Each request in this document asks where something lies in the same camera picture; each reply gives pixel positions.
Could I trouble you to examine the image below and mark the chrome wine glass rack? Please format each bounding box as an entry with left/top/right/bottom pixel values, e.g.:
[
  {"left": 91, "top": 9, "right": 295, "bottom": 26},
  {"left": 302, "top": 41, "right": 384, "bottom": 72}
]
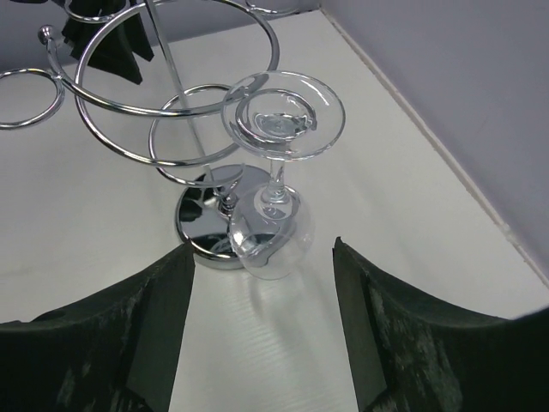
[{"left": 0, "top": 0, "right": 301, "bottom": 270}]

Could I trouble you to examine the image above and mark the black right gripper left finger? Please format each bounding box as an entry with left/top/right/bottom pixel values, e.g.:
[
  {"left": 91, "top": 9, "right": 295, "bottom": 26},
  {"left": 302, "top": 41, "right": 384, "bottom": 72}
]
[{"left": 1, "top": 246, "right": 195, "bottom": 411}]

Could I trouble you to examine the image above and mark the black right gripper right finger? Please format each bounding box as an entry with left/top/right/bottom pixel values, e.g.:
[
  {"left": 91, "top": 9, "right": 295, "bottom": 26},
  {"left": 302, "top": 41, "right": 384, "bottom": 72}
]
[{"left": 332, "top": 240, "right": 548, "bottom": 411}]

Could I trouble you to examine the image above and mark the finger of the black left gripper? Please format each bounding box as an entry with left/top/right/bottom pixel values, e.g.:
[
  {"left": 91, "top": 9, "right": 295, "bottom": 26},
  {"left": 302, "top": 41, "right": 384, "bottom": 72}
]
[{"left": 62, "top": 0, "right": 154, "bottom": 84}]

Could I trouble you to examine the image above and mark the clear wine glass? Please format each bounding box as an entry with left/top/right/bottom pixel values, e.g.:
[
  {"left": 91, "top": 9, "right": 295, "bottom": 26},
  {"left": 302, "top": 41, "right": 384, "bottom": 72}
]
[{"left": 221, "top": 70, "right": 347, "bottom": 281}]

